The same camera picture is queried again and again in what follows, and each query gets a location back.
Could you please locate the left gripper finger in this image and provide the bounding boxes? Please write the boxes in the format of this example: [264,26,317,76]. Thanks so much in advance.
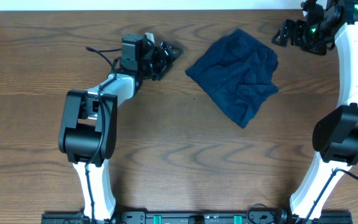
[162,42,183,61]
[154,61,173,80]

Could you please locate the navy blue shorts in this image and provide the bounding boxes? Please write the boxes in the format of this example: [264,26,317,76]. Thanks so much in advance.
[185,29,278,129]

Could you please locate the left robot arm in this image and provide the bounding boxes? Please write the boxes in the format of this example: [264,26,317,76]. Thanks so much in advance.
[53,32,183,223]

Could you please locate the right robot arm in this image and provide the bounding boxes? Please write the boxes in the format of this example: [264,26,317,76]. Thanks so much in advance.
[272,0,358,223]

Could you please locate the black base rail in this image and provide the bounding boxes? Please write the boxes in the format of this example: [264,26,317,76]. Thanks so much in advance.
[41,210,354,224]

